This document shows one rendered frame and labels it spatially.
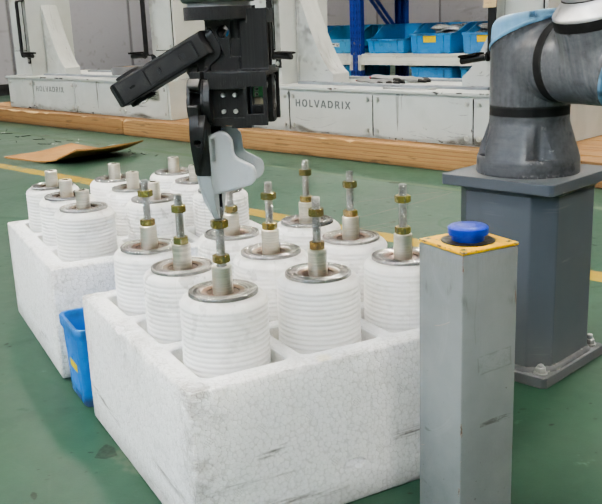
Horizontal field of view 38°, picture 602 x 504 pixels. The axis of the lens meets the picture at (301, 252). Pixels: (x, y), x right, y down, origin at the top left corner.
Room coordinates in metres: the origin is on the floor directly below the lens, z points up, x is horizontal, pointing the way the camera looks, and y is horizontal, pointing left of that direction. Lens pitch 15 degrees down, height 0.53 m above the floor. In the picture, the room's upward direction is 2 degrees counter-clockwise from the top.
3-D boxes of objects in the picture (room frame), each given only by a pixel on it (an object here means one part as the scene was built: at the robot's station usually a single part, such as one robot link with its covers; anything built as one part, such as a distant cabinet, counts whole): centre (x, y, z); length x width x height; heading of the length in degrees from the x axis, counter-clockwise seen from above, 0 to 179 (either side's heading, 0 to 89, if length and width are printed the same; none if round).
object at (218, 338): (0.89, 0.09, 0.16); 0.10 x 0.10 x 0.18
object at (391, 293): (1.01, -0.12, 0.16); 0.10 x 0.10 x 0.18
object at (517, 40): (1.29, -0.35, 0.47); 0.13 x 0.12 x 0.14; 30
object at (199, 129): (0.87, 0.09, 0.43); 0.05 x 0.02 x 0.09; 171
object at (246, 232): (1.16, 0.09, 0.25); 0.08 x 0.08 x 0.01
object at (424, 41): (6.55, -1.14, 0.36); 0.50 x 0.38 x 0.21; 135
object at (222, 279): (0.90, 0.09, 0.26); 0.02 x 0.02 x 0.03
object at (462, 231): (0.83, -0.17, 0.32); 0.04 x 0.04 x 0.02
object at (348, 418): (1.05, 0.04, 0.09); 0.39 x 0.39 x 0.18; 28
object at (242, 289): (0.89, 0.09, 0.25); 0.08 x 0.08 x 0.01
